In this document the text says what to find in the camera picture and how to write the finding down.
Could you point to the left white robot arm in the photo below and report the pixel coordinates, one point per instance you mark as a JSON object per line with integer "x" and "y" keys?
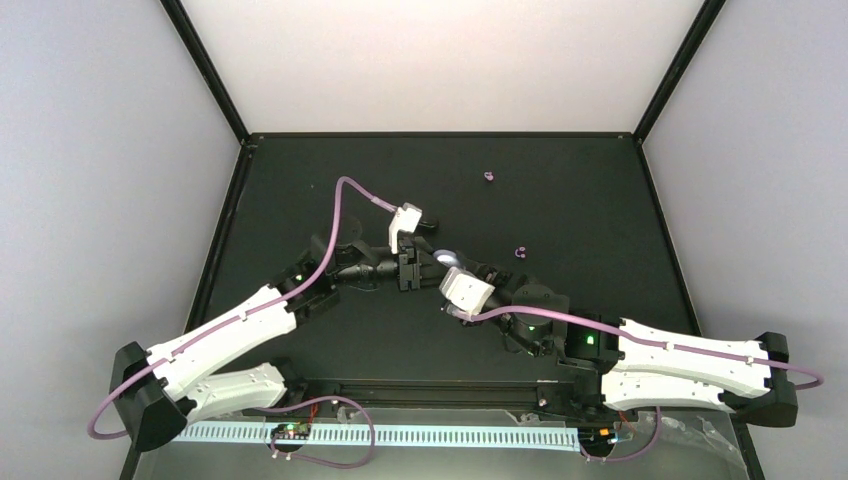
{"x": 161, "y": 390}

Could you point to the white slotted cable duct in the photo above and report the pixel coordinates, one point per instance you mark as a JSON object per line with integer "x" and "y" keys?
{"x": 440, "y": 436}

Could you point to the black earbud charging case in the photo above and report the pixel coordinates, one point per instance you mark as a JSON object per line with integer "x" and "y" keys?
{"x": 427, "y": 224}

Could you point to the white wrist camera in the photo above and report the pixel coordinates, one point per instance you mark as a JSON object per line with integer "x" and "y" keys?
{"x": 464, "y": 293}
{"x": 405, "y": 220}

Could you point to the small circuit board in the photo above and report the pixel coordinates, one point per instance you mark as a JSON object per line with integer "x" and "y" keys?
{"x": 291, "y": 432}

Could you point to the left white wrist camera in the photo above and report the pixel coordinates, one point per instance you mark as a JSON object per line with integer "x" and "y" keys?
{"x": 405, "y": 220}

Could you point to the clear plastic bag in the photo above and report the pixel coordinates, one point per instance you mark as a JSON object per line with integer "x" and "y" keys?
{"x": 680, "y": 445}

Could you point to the black front rail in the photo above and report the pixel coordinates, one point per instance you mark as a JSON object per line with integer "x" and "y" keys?
{"x": 443, "y": 394}

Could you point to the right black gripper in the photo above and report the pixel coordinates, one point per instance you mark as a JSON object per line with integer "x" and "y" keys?
{"x": 479, "y": 267}

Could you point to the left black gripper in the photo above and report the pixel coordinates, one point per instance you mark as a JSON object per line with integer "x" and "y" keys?
{"x": 410, "y": 270}

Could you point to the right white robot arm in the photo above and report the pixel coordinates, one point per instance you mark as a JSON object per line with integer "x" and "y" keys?
{"x": 620, "y": 364}

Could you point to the lavender earbud charging case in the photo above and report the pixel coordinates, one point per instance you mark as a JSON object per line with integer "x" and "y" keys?
{"x": 448, "y": 258}

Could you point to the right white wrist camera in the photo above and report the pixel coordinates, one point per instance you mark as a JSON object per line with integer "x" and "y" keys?
{"x": 464, "y": 293}

